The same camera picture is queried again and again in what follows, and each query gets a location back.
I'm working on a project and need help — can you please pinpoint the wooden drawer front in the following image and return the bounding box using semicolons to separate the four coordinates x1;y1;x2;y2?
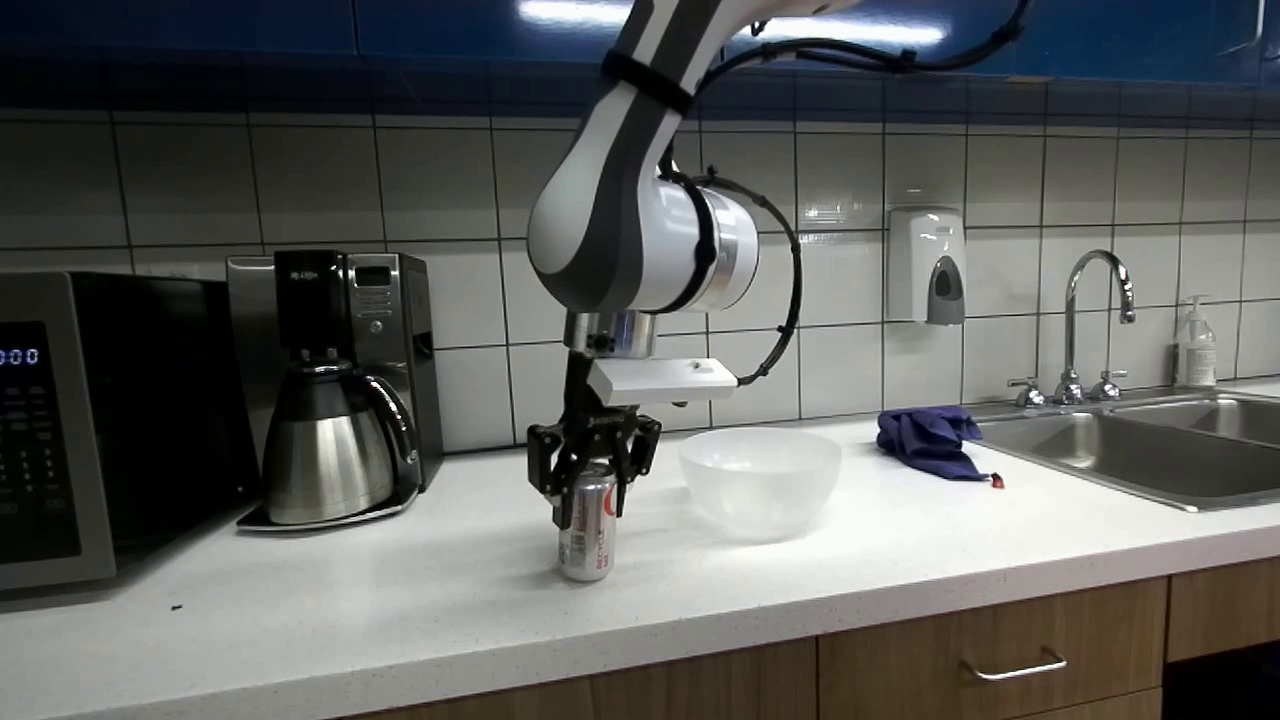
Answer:
820;581;1167;720

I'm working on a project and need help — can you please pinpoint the dark blue cloth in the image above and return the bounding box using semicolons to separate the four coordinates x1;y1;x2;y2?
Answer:
874;403;980;479

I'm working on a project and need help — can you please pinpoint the chrome sink faucet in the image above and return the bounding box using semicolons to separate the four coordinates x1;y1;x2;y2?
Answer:
1006;244;1138;413

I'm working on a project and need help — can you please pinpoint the clear soap bottle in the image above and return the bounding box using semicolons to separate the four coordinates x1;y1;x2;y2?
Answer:
1177;300;1214;388

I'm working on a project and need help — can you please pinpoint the white wall soap dispenser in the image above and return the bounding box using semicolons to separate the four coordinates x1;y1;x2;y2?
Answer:
884;206;969;323

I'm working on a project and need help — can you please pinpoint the stainless steel sink basin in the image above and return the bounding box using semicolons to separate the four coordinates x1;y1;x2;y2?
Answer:
980;397;1280;512

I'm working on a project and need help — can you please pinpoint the silver drawer handle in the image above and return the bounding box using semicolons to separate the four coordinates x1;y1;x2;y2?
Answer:
959;653;1071;682

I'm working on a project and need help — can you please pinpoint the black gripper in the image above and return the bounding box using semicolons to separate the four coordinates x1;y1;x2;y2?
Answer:
528;351;662;512

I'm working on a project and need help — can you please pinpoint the silver red soda can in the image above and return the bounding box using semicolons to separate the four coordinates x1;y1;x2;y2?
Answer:
558;462;614;582

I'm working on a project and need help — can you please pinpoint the steel black microwave oven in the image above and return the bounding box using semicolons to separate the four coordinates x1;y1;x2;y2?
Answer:
0;270;261;594

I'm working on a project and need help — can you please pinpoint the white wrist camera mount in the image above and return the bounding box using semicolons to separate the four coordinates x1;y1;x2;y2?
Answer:
589;356;736;406

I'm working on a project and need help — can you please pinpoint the black steel coffee maker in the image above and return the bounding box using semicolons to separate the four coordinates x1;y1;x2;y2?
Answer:
225;249;442;536

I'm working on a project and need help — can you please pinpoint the translucent white plastic bowl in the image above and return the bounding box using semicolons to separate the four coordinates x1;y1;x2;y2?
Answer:
676;428;844;540

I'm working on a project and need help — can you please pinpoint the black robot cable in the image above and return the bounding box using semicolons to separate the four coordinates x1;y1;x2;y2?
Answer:
594;0;1036;392

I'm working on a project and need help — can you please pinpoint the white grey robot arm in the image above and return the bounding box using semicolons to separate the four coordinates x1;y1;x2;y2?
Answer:
528;0;844;522

